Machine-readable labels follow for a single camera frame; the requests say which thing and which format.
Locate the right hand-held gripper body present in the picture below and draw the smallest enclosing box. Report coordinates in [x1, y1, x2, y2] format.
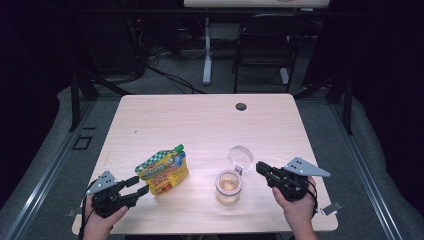
[266, 156, 331, 202]

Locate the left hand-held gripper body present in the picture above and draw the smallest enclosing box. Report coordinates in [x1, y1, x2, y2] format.
[87, 170, 139, 218]

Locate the yellow green spouted pouch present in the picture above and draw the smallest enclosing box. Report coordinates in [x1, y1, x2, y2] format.
[134, 143, 190, 196]

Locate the person's right hand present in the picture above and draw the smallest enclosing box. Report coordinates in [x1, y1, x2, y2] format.
[271, 176, 318, 231]

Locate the person's left hand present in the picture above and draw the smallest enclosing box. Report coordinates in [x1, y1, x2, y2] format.
[82, 196, 129, 239]

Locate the black metal stand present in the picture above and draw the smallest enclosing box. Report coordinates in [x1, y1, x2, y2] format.
[68, 70, 132, 132]
[293, 70, 355, 136]

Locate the black folding chair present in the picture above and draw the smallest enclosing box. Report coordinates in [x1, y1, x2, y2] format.
[232, 13, 310, 95]

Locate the dark equipment cabinet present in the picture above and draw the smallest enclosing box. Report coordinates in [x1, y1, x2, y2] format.
[76, 13, 145, 76]

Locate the dark curtain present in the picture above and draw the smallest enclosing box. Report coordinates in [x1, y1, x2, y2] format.
[352, 0, 424, 216]
[0, 0, 72, 204]

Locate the white desk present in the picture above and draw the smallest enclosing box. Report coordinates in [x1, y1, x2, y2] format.
[183, 0, 331, 86]

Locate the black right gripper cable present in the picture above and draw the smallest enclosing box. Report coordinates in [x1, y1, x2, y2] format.
[306, 179, 320, 219]

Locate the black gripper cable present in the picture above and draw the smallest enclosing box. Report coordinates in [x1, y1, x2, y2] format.
[78, 179, 98, 240]
[306, 179, 320, 219]

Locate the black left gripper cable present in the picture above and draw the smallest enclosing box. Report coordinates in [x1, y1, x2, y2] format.
[78, 179, 98, 240]

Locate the aluminium floor rail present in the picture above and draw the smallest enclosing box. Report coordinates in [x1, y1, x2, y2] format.
[2, 99, 98, 240]
[329, 99, 405, 240]

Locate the square floor outlet frame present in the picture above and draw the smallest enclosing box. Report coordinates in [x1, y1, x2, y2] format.
[71, 134, 94, 151]

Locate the black floor cable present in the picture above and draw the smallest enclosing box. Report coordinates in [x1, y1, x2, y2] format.
[145, 64, 206, 95]

